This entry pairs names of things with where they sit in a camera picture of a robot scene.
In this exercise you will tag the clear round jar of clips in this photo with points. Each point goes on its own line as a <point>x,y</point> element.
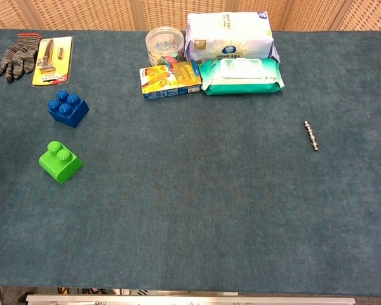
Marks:
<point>165,44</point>

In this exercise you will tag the small metal beaded rod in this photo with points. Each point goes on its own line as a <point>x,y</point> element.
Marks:
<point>311,136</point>

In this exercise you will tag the aluminium profile rail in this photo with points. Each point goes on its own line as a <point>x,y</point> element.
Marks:
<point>190,300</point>

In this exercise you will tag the grey striped work glove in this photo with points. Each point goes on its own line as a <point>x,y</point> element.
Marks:
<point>17,57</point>

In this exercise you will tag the green two-stud toy block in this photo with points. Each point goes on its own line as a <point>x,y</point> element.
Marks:
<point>58,166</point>

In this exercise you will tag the green wet wipes pack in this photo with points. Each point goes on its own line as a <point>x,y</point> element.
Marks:
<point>241,74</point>

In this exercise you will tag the woven rattan folding screen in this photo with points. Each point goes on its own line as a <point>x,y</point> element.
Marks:
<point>82,14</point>

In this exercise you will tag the blue four-stud toy block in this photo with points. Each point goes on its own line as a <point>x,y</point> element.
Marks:
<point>71,114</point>

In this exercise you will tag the yellow razor blister pack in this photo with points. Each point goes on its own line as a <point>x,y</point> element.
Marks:
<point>52,66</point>

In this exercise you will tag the white tissue pack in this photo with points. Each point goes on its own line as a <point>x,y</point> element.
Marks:
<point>231,35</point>

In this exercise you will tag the blue felt table cloth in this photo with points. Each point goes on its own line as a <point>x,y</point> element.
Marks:
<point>190,206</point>

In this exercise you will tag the yellow and blue carton box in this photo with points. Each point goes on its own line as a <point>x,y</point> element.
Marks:
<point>168,81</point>

